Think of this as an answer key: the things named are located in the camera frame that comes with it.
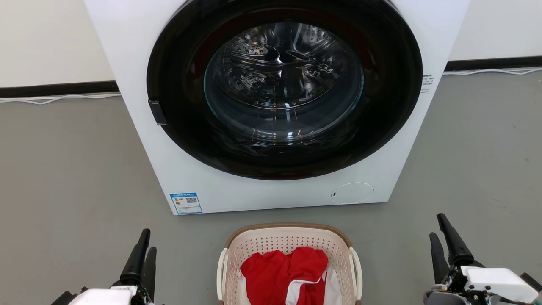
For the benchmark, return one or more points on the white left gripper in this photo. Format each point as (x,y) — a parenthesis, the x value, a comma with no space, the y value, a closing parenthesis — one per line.
(110,296)

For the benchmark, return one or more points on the blue energy label sticker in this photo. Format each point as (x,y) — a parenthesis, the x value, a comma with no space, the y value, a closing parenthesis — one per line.
(186,203)

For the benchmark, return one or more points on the small printed text sticker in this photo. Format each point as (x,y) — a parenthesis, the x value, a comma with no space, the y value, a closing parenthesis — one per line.
(426,83)

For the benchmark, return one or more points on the white front-load washing machine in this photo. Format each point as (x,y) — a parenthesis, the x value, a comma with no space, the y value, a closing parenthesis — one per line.
(135,51)

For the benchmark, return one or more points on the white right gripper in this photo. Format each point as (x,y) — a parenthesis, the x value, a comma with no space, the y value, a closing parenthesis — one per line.
(495,281)

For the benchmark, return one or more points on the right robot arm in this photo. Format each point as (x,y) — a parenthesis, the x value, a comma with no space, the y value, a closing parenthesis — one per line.
(532,281)

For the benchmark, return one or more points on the round white filter cover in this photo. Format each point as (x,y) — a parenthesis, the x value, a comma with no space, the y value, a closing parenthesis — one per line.
(352,193)

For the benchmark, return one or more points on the black wall baseboard strip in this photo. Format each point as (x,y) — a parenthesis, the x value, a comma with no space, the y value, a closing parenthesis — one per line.
(55,89)
(495,63)

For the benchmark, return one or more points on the cream perforated plastic laundry basket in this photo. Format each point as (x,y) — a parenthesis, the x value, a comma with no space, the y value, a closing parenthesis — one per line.
(288,239)

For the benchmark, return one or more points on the red garment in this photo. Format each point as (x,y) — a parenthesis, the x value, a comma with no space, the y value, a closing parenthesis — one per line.
(275,277)

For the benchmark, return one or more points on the black round washer door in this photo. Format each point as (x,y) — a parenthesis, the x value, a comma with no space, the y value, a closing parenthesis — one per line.
(178,110)

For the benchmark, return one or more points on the white garment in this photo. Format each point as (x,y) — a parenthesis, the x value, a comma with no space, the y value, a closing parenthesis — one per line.
(334,293)

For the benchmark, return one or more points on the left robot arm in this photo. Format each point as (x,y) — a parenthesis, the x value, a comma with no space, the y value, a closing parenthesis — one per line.
(63,300)

